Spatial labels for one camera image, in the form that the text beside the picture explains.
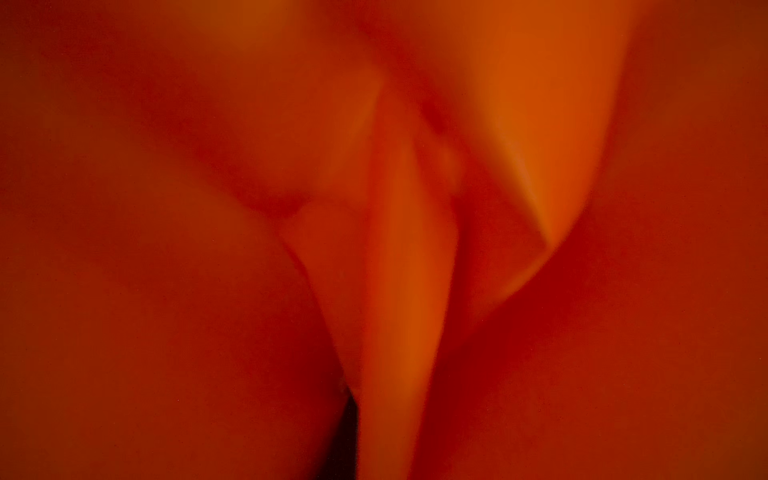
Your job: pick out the orange wrapping paper sheet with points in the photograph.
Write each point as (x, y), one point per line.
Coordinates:
(384, 239)

